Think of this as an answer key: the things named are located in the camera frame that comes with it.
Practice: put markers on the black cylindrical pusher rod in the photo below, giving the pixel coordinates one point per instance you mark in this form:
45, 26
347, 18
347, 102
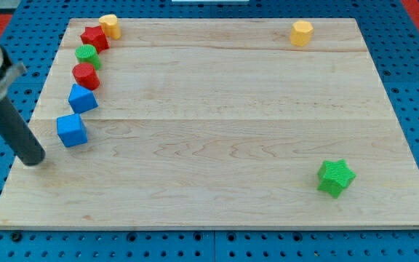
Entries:
18, 136

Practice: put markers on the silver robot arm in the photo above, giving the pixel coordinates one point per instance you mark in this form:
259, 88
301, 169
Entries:
9, 72

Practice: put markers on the blue cube block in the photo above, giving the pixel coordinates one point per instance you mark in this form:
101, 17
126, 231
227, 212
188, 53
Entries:
71, 130

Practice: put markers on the red star block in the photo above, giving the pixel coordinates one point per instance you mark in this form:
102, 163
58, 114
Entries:
96, 37

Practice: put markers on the green star block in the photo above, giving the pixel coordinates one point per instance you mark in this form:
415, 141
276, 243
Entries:
335, 177

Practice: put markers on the blue triangular block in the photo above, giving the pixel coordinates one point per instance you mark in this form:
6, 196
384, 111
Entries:
81, 99

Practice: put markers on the red cylinder block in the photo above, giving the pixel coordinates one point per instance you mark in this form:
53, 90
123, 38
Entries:
85, 75

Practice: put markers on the green cylinder block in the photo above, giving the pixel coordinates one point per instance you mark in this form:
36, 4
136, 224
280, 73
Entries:
87, 53

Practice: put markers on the wooden board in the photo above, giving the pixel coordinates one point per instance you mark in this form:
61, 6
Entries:
218, 124

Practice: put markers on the yellow heart block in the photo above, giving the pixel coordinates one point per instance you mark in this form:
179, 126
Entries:
110, 26

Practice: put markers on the yellow hexagon block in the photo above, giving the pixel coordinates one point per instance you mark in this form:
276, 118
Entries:
301, 33

